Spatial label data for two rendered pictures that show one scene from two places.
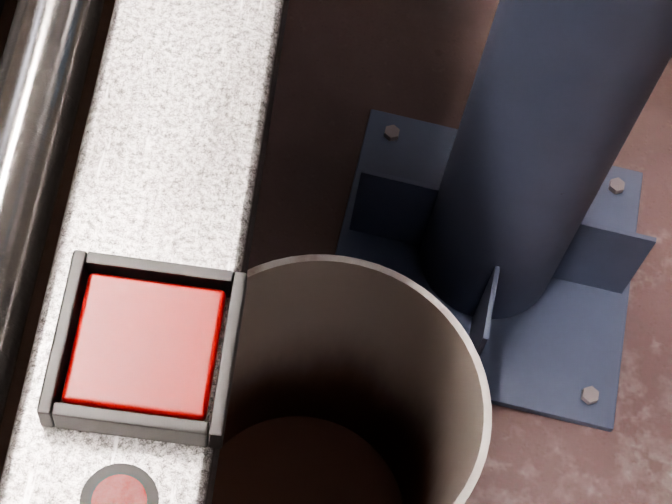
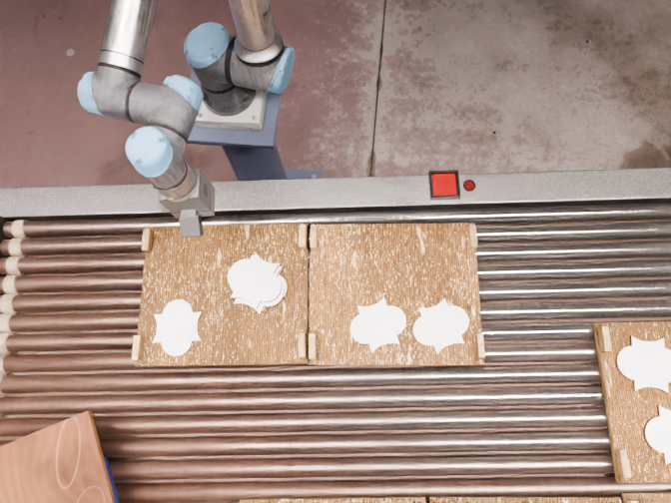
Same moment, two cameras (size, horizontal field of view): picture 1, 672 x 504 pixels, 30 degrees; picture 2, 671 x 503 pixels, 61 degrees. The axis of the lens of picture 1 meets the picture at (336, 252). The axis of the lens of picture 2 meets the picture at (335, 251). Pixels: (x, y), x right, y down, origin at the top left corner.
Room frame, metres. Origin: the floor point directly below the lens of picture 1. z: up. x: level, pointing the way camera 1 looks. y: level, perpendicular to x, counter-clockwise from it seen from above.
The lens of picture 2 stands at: (0.41, 0.66, 2.28)
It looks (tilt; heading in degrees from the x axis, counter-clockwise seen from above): 73 degrees down; 280
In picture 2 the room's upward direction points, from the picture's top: 7 degrees counter-clockwise
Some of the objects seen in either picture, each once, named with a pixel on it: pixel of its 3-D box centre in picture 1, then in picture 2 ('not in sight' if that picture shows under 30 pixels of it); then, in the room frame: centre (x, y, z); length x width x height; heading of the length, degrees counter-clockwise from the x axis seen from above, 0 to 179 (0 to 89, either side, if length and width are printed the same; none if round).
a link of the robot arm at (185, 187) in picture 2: not in sight; (171, 177); (0.78, 0.24, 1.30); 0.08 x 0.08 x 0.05
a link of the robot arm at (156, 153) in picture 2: not in sight; (157, 157); (0.78, 0.23, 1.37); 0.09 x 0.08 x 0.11; 77
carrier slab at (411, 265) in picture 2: not in sight; (393, 291); (0.33, 0.36, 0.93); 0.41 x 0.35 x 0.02; 3
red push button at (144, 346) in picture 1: (146, 348); (443, 185); (0.21, 0.07, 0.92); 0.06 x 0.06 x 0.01; 4
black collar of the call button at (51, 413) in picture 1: (146, 347); (444, 185); (0.21, 0.07, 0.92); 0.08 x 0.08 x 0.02; 4
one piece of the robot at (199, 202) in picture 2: not in sight; (185, 203); (0.77, 0.26, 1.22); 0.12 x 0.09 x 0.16; 95
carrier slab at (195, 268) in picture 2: not in sight; (224, 292); (0.75, 0.38, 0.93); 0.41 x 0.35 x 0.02; 4
